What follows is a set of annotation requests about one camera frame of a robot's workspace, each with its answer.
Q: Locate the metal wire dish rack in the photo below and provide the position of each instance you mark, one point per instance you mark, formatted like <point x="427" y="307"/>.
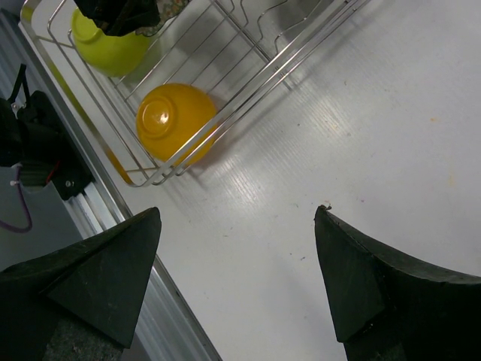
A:
<point x="234" y="51"/>

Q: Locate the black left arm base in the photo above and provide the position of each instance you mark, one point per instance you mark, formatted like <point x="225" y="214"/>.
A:
<point x="33" y="134"/>

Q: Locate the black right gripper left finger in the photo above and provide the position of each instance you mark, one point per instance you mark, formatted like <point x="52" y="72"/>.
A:
<point x="81" y="302"/>

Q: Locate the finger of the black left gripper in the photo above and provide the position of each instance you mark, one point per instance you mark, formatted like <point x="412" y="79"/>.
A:
<point x="120" y="17"/>

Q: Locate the small flower patterned dish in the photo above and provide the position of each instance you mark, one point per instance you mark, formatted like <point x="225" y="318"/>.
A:
<point x="168" y="9"/>

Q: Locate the lime green plastic bowl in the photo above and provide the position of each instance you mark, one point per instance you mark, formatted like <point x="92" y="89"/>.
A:
<point x="112" y="56"/>

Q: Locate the orange plastic bowl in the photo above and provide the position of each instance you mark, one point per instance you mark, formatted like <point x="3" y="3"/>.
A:
<point x="169" y="115"/>

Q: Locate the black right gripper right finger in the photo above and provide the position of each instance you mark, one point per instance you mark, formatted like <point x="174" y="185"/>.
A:
<point x="388" y="305"/>

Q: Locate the aluminium front rail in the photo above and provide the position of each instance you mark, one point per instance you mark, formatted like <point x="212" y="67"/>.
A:
<point x="167" y="329"/>

